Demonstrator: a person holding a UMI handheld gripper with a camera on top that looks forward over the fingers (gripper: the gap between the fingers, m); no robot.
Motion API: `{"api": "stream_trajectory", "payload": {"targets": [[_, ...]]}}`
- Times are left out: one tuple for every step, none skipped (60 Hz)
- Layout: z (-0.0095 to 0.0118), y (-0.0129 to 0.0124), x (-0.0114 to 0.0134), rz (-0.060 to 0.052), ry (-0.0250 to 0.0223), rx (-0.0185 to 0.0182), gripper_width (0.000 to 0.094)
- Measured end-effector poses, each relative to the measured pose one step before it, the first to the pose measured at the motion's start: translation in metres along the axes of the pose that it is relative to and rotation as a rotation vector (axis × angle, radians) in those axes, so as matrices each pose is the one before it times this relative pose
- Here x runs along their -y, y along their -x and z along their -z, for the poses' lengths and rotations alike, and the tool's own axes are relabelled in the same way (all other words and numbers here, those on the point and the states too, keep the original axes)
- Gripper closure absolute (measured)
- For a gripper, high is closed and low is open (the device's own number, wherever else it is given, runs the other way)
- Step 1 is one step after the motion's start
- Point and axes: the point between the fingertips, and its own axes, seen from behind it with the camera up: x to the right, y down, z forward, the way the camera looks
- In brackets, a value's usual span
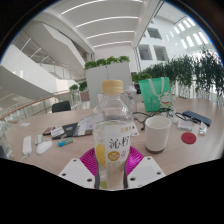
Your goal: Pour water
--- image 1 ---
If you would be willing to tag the open printed booklet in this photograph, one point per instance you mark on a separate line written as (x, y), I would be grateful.
(84, 126)

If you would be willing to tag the teal and blue tube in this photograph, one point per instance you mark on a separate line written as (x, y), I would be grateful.
(65, 142)

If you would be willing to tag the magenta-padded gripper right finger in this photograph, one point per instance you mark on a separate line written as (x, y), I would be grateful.
(146, 171)

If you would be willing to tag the glass railing with wooden handrail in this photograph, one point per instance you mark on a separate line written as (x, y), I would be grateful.
(30, 108)

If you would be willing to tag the small planter with green plants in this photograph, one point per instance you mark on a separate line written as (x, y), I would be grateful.
(81, 90)

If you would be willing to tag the small white charger block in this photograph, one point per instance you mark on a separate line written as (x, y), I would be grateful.
(38, 139)

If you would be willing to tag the dark red phone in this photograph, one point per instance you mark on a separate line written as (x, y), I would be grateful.
(48, 130)

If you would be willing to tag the flat round red coaster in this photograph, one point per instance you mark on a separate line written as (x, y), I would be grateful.
(188, 138)

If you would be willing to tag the black chair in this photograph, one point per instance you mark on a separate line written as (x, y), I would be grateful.
(61, 106)

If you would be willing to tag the white card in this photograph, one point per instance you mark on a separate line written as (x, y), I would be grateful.
(57, 132)

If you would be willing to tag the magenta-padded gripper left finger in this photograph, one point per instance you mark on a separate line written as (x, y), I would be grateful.
(75, 171)

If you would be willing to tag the ceiling strip lights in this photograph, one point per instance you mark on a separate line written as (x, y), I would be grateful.
(106, 22)

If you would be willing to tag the row of green hedge plants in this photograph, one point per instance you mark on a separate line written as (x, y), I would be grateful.
(186, 71)

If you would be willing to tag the clear shaker bottle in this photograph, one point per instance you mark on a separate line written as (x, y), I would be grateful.
(132, 98)

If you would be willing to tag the black flat case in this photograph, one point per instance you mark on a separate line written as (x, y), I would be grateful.
(70, 129)

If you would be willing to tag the white paper packet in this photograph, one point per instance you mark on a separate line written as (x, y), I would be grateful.
(203, 128)
(185, 125)

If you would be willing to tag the clear bottle with yellow cap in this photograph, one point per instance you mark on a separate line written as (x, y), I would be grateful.
(112, 133)

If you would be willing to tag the white computer mouse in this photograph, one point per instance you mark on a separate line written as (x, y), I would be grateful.
(43, 147)

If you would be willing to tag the white planter cabinet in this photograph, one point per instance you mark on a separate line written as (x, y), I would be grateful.
(100, 80)

